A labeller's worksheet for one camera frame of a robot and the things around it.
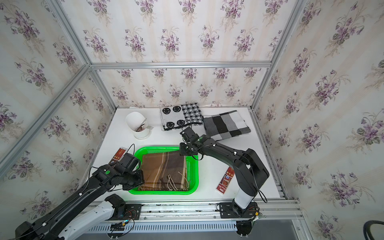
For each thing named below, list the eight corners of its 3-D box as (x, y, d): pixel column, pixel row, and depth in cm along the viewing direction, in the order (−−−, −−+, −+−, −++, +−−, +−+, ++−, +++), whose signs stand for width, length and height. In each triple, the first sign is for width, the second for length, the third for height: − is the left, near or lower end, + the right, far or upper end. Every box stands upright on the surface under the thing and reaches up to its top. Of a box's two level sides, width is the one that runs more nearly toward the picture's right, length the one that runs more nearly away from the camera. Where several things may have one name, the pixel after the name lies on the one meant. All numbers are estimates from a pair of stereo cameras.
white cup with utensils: (131, 139, 103) (123, 124, 90) (135, 127, 110) (128, 111, 97) (149, 139, 103) (143, 124, 90) (152, 127, 110) (147, 111, 97)
